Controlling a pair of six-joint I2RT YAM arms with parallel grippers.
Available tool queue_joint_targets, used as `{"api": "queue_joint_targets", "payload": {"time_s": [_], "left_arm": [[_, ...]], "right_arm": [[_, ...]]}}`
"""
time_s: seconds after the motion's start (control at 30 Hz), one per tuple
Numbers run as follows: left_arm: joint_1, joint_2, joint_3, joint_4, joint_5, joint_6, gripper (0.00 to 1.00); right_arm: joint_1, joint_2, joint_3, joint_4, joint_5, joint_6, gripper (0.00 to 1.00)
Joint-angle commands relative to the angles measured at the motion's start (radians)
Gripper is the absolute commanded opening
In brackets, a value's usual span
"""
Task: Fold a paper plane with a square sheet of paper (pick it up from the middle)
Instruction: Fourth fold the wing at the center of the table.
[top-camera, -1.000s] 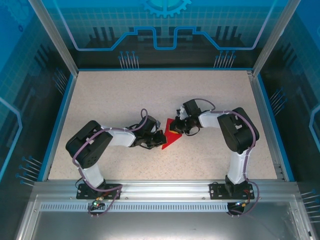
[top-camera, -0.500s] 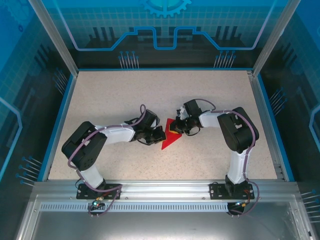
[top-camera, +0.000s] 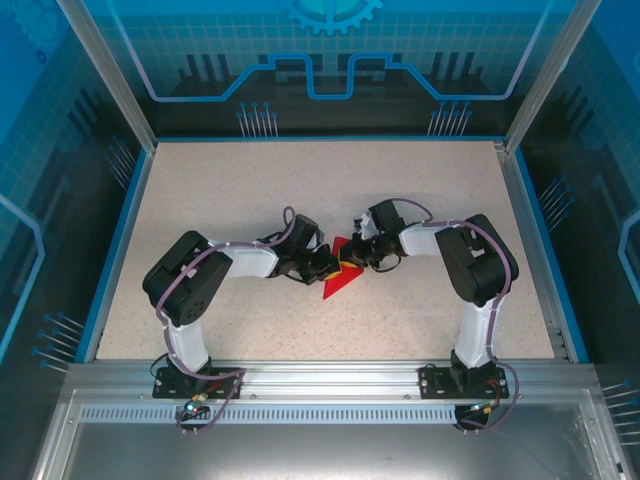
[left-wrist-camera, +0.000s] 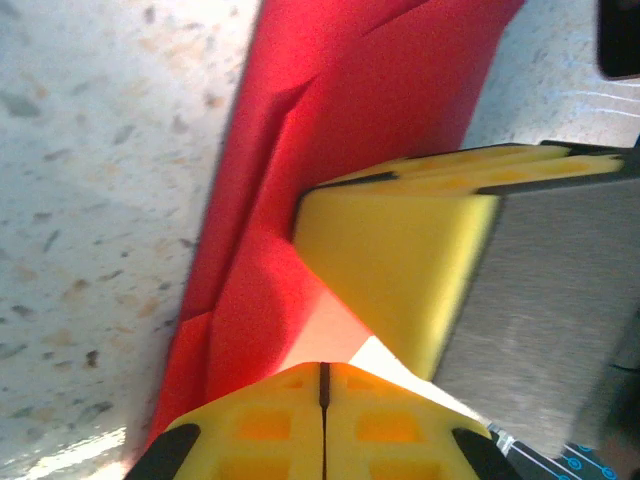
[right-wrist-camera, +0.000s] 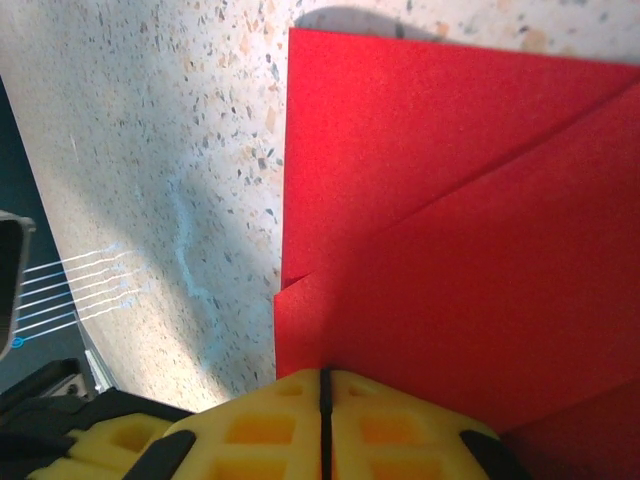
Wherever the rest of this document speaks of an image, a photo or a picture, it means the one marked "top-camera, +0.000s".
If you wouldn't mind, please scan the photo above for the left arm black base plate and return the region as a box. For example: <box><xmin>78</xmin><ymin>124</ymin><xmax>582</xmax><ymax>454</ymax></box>
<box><xmin>152</xmin><ymin>366</ymin><xmax>245</xmax><ymax>400</ymax></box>

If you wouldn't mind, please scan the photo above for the right aluminium frame post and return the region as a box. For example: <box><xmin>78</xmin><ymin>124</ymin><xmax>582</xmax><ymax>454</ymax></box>
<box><xmin>501</xmin><ymin>0</ymin><xmax>605</xmax><ymax>154</ymax></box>

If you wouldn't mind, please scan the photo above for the cable connector with green light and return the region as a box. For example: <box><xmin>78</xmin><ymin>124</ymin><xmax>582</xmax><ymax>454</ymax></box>
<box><xmin>181</xmin><ymin>393</ymin><xmax>209</xmax><ymax>419</ymax></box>
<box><xmin>468</xmin><ymin>398</ymin><xmax>502</xmax><ymax>417</ymax></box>

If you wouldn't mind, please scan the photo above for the slotted grey cable duct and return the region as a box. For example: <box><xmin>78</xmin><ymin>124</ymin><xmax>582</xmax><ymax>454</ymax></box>
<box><xmin>78</xmin><ymin>405</ymin><xmax>459</xmax><ymax>426</ymax></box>

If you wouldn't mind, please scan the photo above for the red cloth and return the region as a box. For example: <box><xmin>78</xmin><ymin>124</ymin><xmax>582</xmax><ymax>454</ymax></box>
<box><xmin>321</xmin><ymin>234</ymin><xmax>366</xmax><ymax>301</ymax></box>

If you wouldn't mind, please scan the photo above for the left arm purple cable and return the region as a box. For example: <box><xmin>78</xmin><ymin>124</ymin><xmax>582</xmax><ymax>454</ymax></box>
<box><xmin>155</xmin><ymin>205</ymin><xmax>297</xmax><ymax>436</ymax></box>

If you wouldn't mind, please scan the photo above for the aluminium mounting rail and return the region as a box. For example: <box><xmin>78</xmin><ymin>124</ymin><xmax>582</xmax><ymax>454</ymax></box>
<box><xmin>64</xmin><ymin>359</ymin><xmax>599</xmax><ymax>400</ymax></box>

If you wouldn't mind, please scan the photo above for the steel tray shelf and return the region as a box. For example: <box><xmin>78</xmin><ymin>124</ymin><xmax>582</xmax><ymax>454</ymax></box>
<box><xmin>29</xmin><ymin>389</ymin><xmax>626</xmax><ymax>480</ymax></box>

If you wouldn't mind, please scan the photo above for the aluminium frame post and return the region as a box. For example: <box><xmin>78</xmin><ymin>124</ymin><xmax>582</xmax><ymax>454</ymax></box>
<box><xmin>54</xmin><ymin>0</ymin><xmax>159</xmax><ymax>154</ymax></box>
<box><xmin>501</xmin><ymin>0</ymin><xmax>605</xmax><ymax>154</ymax></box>

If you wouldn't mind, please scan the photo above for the aluminium side rail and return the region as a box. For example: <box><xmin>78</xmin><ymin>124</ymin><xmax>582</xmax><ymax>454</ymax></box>
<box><xmin>492</xmin><ymin>141</ymin><xmax>575</xmax><ymax>362</ymax></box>

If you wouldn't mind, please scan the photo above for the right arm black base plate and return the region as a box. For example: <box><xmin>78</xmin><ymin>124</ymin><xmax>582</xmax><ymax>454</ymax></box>
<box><xmin>418</xmin><ymin>363</ymin><xmax>511</xmax><ymax>400</ymax></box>

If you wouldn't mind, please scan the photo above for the left aluminium frame post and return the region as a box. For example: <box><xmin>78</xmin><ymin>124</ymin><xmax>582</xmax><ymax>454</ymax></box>
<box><xmin>54</xmin><ymin>0</ymin><xmax>159</xmax><ymax>154</ymax></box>

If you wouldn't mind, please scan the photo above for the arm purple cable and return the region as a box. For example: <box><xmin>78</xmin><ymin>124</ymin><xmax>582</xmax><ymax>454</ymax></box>
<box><xmin>389</xmin><ymin>198</ymin><xmax>525</xmax><ymax>435</ymax></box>
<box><xmin>155</xmin><ymin>205</ymin><xmax>297</xmax><ymax>436</ymax></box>

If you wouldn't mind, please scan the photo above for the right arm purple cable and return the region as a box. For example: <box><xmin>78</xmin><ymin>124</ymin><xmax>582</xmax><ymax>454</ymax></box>
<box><xmin>389</xmin><ymin>198</ymin><xmax>525</xmax><ymax>435</ymax></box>

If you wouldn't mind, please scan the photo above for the blue table edge trim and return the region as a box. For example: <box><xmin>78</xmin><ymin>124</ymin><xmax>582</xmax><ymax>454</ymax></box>
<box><xmin>74</xmin><ymin>133</ymin><xmax>591</xmax><ymax>365</ymax></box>

